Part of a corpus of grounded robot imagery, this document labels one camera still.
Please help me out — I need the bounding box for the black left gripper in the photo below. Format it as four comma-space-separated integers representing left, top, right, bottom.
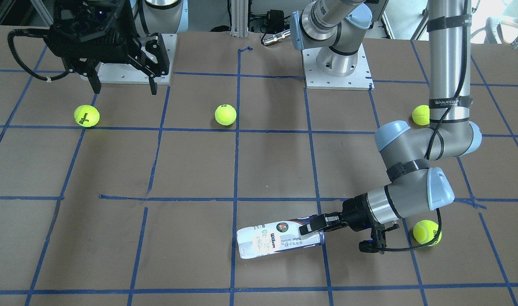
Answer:
299, 193, 371, 235

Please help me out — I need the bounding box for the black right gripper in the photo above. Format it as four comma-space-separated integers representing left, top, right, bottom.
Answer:
66, 0, 170, 95

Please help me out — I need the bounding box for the tennis ball near arm base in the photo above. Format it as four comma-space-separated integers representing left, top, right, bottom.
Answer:
411, 105, 430, 126

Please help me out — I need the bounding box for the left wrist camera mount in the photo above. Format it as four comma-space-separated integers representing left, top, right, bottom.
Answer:
359, 220, 400, 254

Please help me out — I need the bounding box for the silver cylindrical connector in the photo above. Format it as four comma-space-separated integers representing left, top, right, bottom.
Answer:
261, 29, 291, 46

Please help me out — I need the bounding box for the tennis ball far end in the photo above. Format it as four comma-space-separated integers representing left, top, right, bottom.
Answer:
74, 105, 101, 128

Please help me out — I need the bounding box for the tennis ball centre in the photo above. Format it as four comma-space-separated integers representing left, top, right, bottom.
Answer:
412, 220, 438, 245

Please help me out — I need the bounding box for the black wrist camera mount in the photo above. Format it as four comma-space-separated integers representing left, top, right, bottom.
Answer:
43, 0, 103, 59

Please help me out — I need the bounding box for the Wilson tennis ball can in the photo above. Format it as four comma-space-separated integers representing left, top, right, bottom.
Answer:
237, 215, 325, 259

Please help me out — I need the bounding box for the aluminium frame post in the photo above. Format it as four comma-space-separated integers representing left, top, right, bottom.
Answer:
229, 0, 249, 40

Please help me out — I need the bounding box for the tennis ball with black print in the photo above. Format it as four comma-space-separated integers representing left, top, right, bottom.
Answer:
214, 104, 237, 126

